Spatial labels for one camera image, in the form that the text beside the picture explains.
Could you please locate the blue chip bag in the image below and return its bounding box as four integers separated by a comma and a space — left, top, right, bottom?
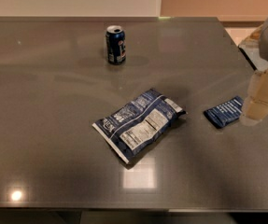
92, 89, 186, 164

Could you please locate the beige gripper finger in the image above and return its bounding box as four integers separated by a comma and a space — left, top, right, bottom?
242, 97, 268, 121

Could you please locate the blue pepsi can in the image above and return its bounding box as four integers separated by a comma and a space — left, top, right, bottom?
106, 25, 126, 64

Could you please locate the small blue snack packet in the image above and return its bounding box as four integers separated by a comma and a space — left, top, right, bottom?
203, 96, 244, 129

